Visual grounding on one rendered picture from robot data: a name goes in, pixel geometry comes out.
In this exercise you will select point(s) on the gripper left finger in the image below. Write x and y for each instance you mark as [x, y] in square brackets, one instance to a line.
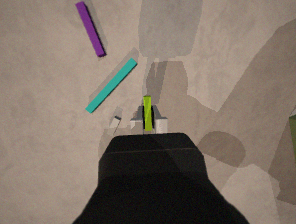
[138, 124]

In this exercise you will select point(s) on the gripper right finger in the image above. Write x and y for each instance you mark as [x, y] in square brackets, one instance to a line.
[160, 124]

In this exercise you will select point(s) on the turquoise rod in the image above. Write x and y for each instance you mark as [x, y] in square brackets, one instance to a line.
[116, 80]

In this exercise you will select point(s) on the lime green rod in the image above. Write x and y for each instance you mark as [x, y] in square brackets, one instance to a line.
[147, 112]

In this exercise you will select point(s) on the purple rod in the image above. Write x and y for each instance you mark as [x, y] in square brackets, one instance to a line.
[90, 28]

